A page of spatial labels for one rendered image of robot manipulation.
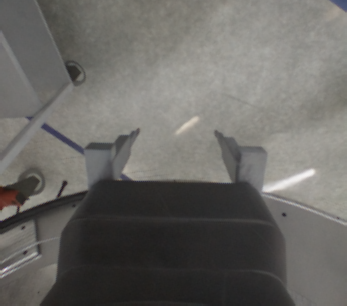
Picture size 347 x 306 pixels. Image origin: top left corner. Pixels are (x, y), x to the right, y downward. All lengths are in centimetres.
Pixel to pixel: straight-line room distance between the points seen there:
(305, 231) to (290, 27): 62
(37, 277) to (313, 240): 55
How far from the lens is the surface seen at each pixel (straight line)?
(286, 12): 90
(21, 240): 69
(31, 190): 166
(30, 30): 95
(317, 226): 59
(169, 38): 92
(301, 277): 53
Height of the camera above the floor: 85
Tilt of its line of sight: 49 degrees down
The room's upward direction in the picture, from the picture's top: 167 degrees counter-clockwise
